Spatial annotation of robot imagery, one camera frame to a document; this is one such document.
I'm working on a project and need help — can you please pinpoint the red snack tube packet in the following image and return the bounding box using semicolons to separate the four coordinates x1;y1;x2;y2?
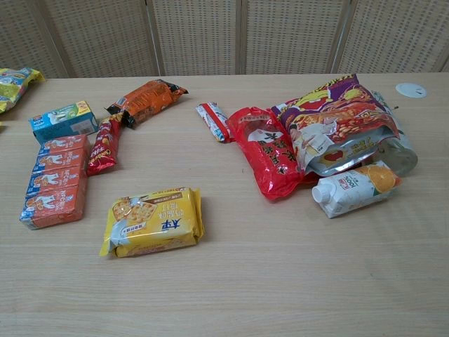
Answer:
86;111;126;177

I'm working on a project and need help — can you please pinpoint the orange and blue snack box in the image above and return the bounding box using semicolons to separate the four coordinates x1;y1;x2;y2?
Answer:
19;133;93;231

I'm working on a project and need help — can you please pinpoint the red rice cracker bag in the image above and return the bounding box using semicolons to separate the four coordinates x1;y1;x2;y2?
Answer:
225;107;306;202

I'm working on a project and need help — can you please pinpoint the small red white wafer packet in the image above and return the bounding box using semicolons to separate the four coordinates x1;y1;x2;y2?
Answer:
195;102;233;144

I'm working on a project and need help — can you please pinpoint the yellow cracker packet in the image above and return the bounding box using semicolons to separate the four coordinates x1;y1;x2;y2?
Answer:
99;187;206;259

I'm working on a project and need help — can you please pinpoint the orange biscuit packet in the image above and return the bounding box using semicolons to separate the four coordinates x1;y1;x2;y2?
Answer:
104;79;189;129

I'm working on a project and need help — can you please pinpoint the purple yellow large snack bag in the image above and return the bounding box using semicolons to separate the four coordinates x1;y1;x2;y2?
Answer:
270;72;401;148

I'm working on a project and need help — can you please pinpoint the white orange juice carton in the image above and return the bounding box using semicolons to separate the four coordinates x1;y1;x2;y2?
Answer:
311;160;403;220

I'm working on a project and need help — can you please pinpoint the beige perforated folding screen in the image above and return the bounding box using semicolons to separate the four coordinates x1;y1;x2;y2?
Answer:
0;0;449;79

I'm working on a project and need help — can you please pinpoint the blue and green snack box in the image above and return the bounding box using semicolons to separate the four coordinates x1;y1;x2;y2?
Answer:
28;100;99;145

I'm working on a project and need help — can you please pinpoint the silver foil bag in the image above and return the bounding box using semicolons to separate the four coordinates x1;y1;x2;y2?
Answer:
371;90;419;177

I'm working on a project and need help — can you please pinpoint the yellow green snack bag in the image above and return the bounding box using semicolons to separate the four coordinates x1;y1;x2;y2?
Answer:
0;67;46;114

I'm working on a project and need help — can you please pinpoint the white round cable grommet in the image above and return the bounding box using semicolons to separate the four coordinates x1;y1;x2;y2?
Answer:
395;83;428;98

